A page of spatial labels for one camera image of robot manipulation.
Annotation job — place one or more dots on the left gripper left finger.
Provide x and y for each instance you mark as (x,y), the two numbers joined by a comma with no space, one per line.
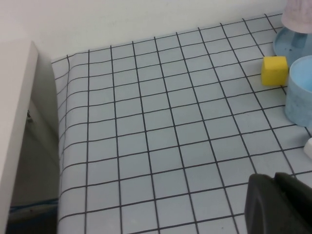
(264,209)

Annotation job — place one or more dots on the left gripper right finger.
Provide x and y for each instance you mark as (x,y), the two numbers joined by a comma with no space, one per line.
(299,207)

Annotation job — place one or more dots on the light blue plastic cup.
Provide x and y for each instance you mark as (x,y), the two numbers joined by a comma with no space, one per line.
(298,102)

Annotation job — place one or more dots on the blue cup stand with posts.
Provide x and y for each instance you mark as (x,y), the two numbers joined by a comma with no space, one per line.
(282,46)

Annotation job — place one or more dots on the pink plastic cup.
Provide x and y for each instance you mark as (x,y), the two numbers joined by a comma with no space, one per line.
(298,14)

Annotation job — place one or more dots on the white foam cube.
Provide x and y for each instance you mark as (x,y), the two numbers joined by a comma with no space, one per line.
(309,147)

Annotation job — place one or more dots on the yellow foam cube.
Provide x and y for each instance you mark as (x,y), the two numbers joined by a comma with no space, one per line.
(274,73)

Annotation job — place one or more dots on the grid pattern tablecloth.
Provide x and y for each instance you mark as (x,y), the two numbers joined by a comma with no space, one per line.
(158,122)

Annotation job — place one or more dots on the white side shelf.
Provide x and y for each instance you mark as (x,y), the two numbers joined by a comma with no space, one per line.
(17,102)

